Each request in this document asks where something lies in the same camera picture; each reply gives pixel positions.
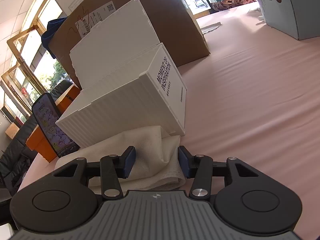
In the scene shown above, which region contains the woman in patterned shirt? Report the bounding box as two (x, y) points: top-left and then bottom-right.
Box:
(212, 0), (257, 11)

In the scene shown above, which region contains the large brown cardboard box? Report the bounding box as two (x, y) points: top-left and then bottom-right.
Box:
(49, 0), (210, 86)

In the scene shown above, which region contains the white ribbed storage box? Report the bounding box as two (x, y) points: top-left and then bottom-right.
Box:
(57, 0), (187, 148)

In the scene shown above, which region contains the black leather sofa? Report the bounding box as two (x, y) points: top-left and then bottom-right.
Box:
(0, 79), (73, 197)

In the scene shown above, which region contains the wall notice poster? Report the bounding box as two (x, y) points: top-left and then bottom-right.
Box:
(68, 0), (83, 12)

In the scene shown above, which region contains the beige cloth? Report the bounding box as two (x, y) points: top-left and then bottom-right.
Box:
(55, 126), (185, 193)

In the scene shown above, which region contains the smartphone with cartoon screen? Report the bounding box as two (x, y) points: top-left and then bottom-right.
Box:
(31, 93), (80, 158)

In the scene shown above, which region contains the orange cardboard box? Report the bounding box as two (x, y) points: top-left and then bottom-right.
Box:
(27, 84), (80, 163)

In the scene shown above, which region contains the blue cloth on box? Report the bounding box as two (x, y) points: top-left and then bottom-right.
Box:
(41, 17), (67, 59)

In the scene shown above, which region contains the light blue carton box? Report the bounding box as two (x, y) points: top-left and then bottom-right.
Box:
(258, 0), (319, 40)

